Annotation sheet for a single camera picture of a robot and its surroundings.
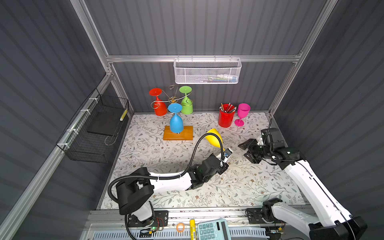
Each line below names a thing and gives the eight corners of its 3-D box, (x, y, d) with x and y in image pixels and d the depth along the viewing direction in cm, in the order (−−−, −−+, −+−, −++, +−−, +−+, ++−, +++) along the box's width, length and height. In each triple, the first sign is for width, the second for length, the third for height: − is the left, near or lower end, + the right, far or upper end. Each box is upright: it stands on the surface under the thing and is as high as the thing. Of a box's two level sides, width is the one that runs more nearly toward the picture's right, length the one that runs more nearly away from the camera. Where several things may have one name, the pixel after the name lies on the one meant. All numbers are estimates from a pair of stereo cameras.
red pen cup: (218, 127, 114) (221, 113, 101) (217, 118, 120) (219, 103, 108) (233, 127, 113) (237, 112, 101) (231, 118, 120) (235, 103, 108)
